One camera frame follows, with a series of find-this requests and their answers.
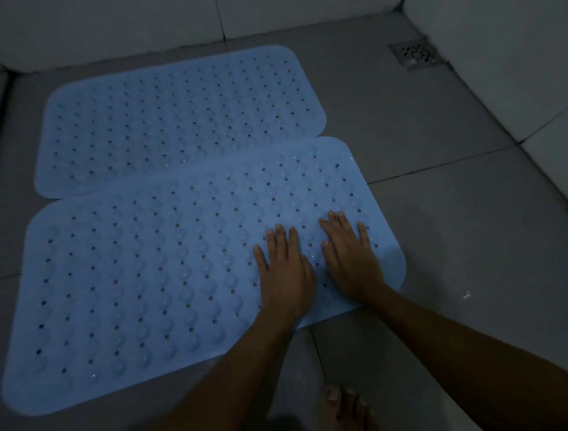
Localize person's left hand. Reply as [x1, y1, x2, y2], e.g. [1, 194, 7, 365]
[253, 224, 317, 329]

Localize person's right hand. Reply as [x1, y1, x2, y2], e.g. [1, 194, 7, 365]
[318, 211, 387, 305]

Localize blue bath mat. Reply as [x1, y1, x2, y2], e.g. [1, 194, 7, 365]
[34, 44, 327, 200]
[2, 136, 407, 417]

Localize person's left forearm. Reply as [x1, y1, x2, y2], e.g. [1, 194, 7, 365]
[164, 310, 296, 431]

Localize person's right forearm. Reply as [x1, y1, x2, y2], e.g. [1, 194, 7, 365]
[368, 286, 568, 431]

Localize person's foot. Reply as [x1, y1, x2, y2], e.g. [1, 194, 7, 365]
[322, 384, 379, 431]

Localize square metal floor drain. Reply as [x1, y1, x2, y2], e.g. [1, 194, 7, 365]
[388, 37, 444, 71]

